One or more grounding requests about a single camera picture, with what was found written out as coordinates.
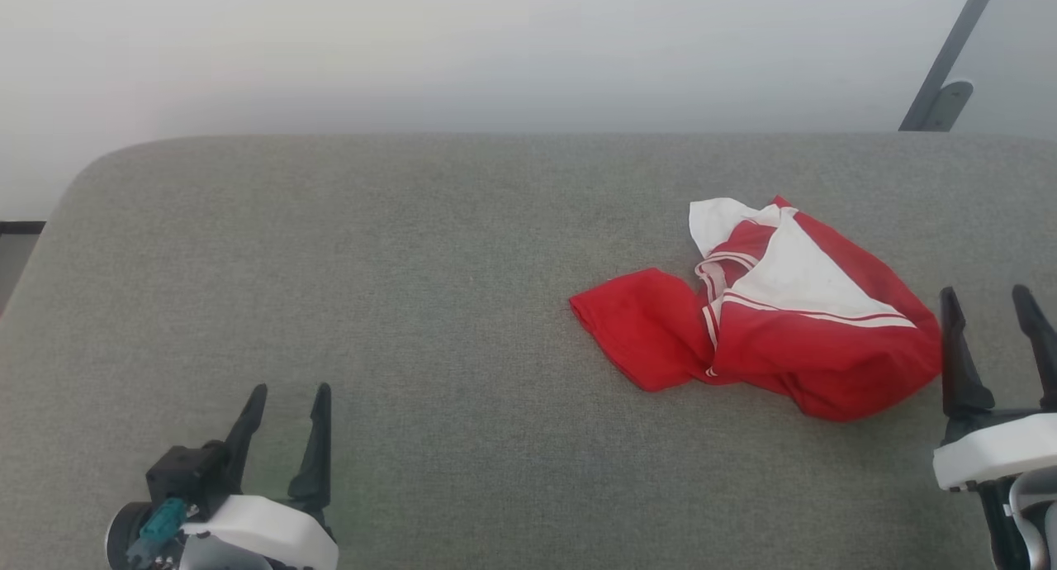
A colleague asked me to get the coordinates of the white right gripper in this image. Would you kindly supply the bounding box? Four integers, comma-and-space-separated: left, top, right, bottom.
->
932, 284, 1057, 493

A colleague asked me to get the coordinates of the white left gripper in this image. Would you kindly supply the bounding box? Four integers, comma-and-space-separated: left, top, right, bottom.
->
179, 382, 340, 570

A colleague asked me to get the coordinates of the red and white garment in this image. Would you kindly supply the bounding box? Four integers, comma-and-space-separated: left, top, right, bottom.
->
568, 195, 944, 423

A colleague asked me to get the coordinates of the dark metal bar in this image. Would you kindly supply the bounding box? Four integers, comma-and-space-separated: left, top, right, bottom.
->
898, 0, 1005, 132

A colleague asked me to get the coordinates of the teal cable connector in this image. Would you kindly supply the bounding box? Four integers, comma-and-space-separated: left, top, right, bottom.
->
139, 497, 189, 548

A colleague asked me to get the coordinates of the grey metal bracket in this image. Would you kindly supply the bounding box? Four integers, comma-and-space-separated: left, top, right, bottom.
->
920, 80, 974, 132

